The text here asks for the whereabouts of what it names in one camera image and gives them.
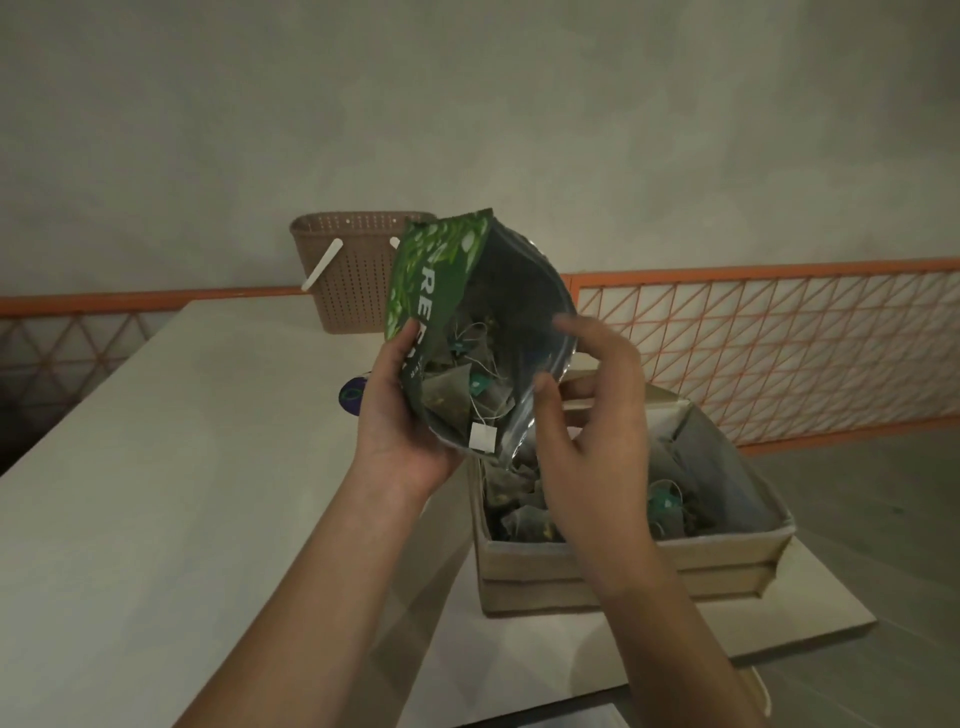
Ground person's left hand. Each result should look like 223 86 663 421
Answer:
352 320 470 500

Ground person's right hand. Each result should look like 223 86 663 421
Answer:
530 313 680 601

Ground pile of green tea bags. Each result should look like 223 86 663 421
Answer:
483 442 718 543
419 299 526 455

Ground beige fabric storage box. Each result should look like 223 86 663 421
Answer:
468 367 796 618

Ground green tea pouch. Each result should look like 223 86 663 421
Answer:
383 208 580 463

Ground person's left forearm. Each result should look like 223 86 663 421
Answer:
176 461 436 728

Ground person's right forearm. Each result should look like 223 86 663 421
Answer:
599 562 766 728

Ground brown perforated plastic basket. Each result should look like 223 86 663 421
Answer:
288 211 438 336

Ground orange metal mesh fence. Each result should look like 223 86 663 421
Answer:
0 258 960 457

